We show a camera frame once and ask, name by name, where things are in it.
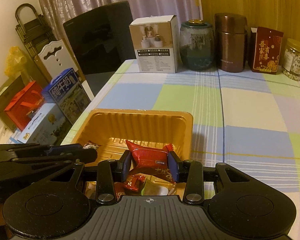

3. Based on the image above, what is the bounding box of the red gift bag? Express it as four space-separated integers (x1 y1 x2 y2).
4 81 44 132

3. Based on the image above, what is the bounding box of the clear jar with yellow lid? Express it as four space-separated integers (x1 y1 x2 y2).
282 39 300 81

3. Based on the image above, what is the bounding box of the white cardboard box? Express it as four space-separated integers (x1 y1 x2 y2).
129 15 178 74

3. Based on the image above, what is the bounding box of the blue milk carton box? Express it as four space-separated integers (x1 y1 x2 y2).
41 68 92 125

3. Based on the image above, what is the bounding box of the dark folding rack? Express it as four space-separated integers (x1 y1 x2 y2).
15 4 58 58

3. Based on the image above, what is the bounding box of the small red candy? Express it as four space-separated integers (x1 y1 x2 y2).
122 175 147 192
84 141 102 153

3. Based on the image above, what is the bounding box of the black monitor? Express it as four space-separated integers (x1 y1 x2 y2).
63 1 137 75

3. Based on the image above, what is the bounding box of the brown metal canister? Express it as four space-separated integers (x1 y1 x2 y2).
214 13 248 72

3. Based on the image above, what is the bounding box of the white chair back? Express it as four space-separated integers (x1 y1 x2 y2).
37 39 83 83

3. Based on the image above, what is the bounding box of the large red snack packet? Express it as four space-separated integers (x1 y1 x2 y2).
125 140 175 168

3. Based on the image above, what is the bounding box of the red gift box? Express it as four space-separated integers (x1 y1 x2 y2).
249 26 284 75

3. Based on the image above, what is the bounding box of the dark glass jar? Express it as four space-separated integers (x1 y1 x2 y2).
179 19 214 71

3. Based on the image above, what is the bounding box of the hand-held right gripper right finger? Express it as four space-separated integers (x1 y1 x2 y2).
168 151 252 205

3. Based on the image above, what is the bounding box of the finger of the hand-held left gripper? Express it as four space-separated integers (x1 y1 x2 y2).
0 144 84 157
15 149 98 168

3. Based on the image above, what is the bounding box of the brown cardboard box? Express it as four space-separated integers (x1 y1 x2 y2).
0 76 23 130

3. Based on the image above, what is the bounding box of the checked tablecloth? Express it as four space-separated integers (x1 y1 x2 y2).
61 60 300 205

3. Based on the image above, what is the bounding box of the yellow plastic bag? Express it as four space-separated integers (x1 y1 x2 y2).
4 46 27 77

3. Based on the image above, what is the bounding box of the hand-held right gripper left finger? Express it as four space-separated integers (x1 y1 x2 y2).
49 151 132 205

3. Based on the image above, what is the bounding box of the orange plastic tray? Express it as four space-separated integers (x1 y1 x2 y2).
61 109 193 198

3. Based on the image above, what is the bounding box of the light blue carton box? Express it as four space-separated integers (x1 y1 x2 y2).
17 103 74 144

